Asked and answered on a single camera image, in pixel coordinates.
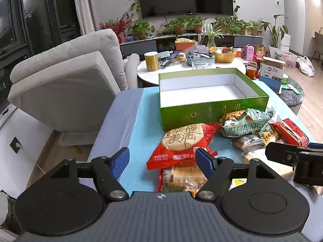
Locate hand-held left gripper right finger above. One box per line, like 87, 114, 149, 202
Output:
195, 147, 278, 202

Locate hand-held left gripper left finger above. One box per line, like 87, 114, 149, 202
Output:
49, 147, 130, 202

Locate beige snack packet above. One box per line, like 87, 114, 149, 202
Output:
243, 151, 295, 180

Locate red noodle packet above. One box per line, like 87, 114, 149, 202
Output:
269, 118, 310, 147

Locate red cake snack packet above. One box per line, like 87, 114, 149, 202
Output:
146, 122, 220, 170

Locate green nut snack packet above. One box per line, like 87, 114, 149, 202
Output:
219, 108, 273, 138

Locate green gift box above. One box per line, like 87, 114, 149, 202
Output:
158, 68, 269, 131

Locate yellow label snack packet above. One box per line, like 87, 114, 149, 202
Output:
257, 128, 283, 142

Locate clear biscuit packet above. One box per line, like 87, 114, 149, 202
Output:
158, 160, 210, 192

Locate dark snack packet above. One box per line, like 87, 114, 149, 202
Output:
232, 134, 268, 155

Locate dark marble round table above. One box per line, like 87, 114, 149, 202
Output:
252, 76, 305, 112

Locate white plastic bag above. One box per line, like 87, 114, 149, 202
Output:
297, 56, 316, 77

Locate white and blue carton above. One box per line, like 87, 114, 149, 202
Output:
259, 56, 286, 89

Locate clear storage bin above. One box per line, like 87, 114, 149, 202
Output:
275, 51, 298, 69

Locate white round table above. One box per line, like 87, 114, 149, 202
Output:
137, 52, 247, 89

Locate grey dining chair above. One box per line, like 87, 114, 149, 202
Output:
312, 31, 323, 69

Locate clear glass cup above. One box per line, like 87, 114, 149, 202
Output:
191, 57, 210, 70

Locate grey armchair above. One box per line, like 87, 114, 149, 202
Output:
7, 28, 140, 147

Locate pink box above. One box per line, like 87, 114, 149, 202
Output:
242, 44, 255, 61

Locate yellow can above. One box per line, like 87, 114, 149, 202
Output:
144, 51, 161, 72

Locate grey plastic tray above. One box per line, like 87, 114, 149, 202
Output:
185, 46, 215, 65

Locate yellow woven basket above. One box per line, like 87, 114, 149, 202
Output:
209, 46, 237, 63

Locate grey television cabinet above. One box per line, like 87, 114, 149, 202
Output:
120, 33, 263, 56

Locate orange box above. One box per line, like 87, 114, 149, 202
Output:
175, 38, 197, 52

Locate tall large-leaf plant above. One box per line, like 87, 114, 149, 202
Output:
261, 14, 288, 56

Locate metal cylinder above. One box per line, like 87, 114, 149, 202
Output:
0, 190, 16, 229

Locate grass plant in glass vase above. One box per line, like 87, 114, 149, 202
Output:
201, 25, 223, 48

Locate potted green plant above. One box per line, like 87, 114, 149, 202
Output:
164, 17, 188, 35
214, 17, 234, 33
188, 16, 208, 34
250, 20, 263, 36
233, 18, 250, 35
131, 20, 155, 40

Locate red berry branches in vase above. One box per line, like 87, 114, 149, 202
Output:
99, 12, 132, 44

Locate white curtain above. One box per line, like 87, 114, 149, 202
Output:
72, 0, 102, 35

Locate black framed glass door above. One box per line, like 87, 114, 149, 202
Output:
0, 0, 82, 114

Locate white cable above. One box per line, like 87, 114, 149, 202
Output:
17, 148, 46, 175

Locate black wall socket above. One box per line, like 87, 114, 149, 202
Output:
9, 137, 23, 154

